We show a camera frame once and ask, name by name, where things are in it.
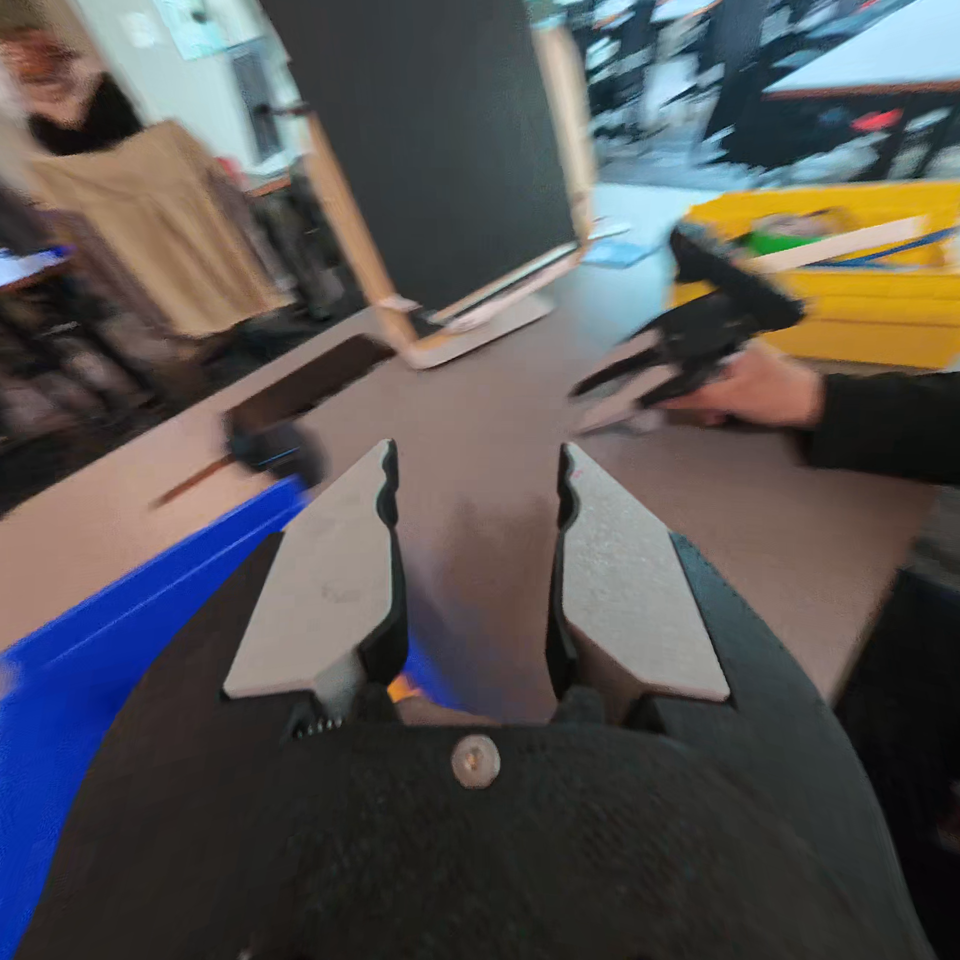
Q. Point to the blue plastic bin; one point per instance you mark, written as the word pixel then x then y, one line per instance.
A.
pixel 75 712

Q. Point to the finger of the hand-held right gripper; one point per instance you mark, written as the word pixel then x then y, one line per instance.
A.
pixel 622 416
pixel 626 367

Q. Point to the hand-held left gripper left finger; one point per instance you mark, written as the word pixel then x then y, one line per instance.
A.
pixel 322 600

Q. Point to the person's right hand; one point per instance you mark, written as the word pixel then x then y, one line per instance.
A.
pixel 772 390

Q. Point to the black monitor with wooden edge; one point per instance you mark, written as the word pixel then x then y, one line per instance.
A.
pixel 435 150

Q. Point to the black charging case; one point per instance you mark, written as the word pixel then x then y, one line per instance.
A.
pixel 270 450

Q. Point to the long white block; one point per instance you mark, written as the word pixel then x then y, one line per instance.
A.
pixel 840 247

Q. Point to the person's right forearm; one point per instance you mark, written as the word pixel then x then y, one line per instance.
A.
pixel 885 427

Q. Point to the person's black clothing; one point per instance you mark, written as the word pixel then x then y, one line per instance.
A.
pixel 900 750

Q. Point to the yellow plastic bin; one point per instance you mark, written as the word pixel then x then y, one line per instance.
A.
pixel 862 315

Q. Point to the green tape roll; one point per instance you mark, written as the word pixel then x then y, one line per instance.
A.
pixel 780 241

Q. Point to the tan draped cloth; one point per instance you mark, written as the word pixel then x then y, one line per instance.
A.
pixel 165 225

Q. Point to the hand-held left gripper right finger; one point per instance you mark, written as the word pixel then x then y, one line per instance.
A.
pixel 637 600

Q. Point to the grey background table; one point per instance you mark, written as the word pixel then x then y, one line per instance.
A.
pixel 885 52

